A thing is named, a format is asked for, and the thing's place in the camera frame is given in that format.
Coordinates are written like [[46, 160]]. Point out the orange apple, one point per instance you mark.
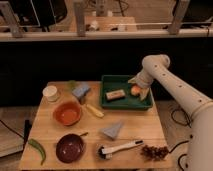
[[135, 90]]

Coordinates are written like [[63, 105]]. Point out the green plastic tray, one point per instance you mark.
[[128, 102]]

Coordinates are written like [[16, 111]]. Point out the yellow banana toy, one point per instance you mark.
[[95, 111]]

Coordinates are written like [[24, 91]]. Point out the white cup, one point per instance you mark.
[[51, 93]]

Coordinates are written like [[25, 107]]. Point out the blue grey cloth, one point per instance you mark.
[[80, 90]]

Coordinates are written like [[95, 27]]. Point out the white handled brush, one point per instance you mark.
[[106, 152]]

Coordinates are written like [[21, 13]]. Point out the metal frame rail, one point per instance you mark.
[[115, 19]]

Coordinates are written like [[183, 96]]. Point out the orange bowl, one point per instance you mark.
[[67, 113]]

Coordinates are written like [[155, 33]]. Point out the brown dried bunch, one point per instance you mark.
[[153, 153]]

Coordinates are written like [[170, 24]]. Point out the dark purple bowl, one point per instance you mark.
[[70, 148]]

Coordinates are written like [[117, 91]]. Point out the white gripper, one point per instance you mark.
[[144, 80]]

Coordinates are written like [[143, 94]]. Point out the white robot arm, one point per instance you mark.
[[196, 104]]

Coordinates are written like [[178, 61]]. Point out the tan sponge block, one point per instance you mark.
[[116, 94]]

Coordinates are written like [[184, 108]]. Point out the green chili pepper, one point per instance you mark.
[[35, 144]]

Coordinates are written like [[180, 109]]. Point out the grey triangular cloth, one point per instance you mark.
[[113, 130]]

